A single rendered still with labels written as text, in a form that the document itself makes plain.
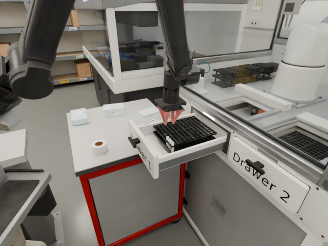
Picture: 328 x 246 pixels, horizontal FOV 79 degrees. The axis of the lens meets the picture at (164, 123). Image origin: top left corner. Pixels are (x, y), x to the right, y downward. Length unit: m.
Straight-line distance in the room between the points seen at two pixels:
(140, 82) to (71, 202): 1.11
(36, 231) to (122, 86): 1.08
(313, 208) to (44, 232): 1.42
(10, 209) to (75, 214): 1.33
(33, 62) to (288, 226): 0.86
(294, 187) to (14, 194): 0.70
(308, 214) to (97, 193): 0.84
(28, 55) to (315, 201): 0.78
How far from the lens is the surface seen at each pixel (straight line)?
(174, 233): 1.59
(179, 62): 0.60
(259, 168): 0.73
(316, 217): 0.75
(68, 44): 4.85
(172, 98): 0.70
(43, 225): 1.55
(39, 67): 0.47
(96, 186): 1.05
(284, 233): 0.89
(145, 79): 1.60
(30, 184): 0.52
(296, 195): 0.73
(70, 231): 1.73
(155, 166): 0.71
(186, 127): 0.90
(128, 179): 1.08
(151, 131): 0.95
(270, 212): 0.88
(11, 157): 1.18
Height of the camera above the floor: 1.36
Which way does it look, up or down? 30 degrees down
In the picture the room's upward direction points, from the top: straight up
